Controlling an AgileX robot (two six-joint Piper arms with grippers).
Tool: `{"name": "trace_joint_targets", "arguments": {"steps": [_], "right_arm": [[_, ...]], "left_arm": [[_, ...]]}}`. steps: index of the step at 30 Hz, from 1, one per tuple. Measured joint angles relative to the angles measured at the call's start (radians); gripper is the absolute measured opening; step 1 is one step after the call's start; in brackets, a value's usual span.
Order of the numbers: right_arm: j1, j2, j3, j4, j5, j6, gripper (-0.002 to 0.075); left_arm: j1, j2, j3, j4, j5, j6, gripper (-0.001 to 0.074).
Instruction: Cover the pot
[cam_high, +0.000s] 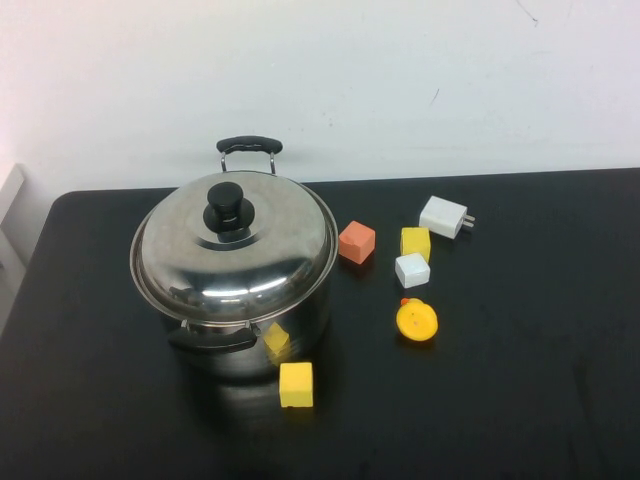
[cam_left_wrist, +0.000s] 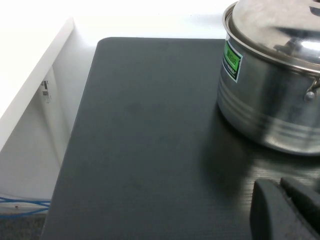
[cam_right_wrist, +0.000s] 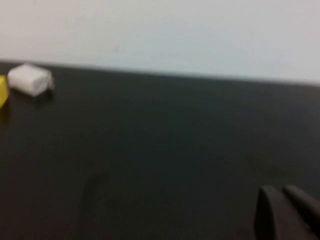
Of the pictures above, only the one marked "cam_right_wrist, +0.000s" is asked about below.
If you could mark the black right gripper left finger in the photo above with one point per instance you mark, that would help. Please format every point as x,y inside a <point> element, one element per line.
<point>277,220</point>

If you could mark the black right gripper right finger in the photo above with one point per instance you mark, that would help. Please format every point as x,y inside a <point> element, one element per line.
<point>305,205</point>

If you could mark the white plug charger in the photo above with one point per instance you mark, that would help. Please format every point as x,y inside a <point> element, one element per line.
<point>27,80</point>

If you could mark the yellow foam cube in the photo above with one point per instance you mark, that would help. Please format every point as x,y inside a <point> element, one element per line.
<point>3,91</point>

